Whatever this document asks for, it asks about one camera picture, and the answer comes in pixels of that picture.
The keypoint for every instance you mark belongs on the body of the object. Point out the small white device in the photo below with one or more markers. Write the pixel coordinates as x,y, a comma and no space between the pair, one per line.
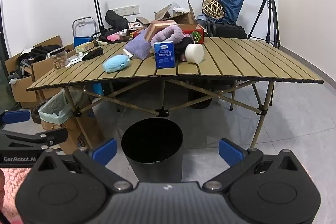
123,33

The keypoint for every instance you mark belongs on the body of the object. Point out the black duffel bag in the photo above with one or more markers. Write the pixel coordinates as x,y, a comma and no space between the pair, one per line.
115,19

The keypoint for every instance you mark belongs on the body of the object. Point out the pink packet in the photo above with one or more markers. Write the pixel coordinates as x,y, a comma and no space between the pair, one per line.
113,37

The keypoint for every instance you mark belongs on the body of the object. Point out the blue water bottle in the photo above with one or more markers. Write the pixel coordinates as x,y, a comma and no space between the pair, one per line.
201,22

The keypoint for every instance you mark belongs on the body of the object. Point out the blue plush toy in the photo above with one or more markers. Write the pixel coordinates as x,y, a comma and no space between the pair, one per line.
115,64

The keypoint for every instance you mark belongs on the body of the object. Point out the printed cardboard box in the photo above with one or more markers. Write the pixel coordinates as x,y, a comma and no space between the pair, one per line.
86,124

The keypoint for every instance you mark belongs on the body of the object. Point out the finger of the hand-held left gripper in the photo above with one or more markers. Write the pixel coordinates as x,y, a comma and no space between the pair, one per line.
52,136
17,117

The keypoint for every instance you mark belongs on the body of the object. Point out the white paper leaflet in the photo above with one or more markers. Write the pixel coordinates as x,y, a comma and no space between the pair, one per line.
72,62

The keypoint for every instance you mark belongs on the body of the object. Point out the white box with dark picture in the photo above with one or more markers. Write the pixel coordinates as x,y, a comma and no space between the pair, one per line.
135,26

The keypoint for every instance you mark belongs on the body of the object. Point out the red cardboard box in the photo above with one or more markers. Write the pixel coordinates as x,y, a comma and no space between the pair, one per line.
189,28

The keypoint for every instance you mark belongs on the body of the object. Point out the dark grey clothing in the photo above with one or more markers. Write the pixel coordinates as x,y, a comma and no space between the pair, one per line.
19,71

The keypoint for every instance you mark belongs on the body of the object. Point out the black round waste bin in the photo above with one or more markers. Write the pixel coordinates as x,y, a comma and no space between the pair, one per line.
152,140

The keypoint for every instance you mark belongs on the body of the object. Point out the blue tissue packet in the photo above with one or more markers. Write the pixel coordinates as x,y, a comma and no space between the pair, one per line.
164,56

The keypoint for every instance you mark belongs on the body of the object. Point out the wicker ball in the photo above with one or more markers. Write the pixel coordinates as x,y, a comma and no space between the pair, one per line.
214,7

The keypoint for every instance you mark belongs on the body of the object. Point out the black clothing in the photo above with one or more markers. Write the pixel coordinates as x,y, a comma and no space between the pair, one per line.
42,52

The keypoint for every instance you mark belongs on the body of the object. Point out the black hand trolley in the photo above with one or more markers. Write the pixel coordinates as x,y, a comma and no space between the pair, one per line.
99,11

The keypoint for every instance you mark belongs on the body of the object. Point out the open brown cardboard box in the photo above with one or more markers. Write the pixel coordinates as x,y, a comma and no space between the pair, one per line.
23,92
52,79

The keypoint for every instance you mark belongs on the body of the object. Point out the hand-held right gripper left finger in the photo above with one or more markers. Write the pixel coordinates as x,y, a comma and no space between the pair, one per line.
105,151

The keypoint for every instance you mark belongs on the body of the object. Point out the cardboard box with raised flaps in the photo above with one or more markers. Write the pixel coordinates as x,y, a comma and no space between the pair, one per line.
183,18

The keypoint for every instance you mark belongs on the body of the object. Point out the tan slatted folding table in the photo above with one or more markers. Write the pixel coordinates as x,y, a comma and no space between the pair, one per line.
236,61

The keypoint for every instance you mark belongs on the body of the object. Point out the white wall outlet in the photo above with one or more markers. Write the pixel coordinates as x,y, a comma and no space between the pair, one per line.
126,11
135,9
118,11

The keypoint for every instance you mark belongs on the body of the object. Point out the purple knit pouch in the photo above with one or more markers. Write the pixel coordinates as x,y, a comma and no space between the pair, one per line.
139,45

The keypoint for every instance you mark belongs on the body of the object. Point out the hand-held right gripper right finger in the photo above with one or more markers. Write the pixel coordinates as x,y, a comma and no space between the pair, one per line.
231,151

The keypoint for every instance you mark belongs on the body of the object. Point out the lavender fluffy headband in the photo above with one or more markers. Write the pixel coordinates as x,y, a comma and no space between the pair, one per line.
173,33

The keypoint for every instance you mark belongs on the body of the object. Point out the clear jar with black lid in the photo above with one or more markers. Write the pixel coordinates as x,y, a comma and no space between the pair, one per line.
58,60

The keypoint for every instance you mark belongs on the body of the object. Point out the black garbage bag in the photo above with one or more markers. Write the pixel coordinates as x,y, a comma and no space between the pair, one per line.
35,111

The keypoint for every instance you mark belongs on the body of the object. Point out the pink and cream sponge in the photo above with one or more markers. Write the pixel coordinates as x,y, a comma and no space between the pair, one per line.
157,27

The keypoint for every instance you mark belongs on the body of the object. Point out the blue box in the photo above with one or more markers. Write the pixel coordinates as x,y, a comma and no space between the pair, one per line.
81,41

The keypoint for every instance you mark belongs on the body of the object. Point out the pale green plastic bag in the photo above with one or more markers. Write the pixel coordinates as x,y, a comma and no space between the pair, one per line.
56,108

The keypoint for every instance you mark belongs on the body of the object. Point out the white flat box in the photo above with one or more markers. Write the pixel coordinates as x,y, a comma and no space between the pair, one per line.
179,10

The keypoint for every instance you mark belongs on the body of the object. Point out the black sock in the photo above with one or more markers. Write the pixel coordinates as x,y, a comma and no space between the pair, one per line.
181,49
92,54

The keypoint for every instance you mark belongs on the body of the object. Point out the yellow carton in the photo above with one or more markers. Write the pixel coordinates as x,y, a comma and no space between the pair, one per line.
85,47

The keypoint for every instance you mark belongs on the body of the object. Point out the dark blue bag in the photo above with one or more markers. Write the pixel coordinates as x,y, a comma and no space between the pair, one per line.
233,3

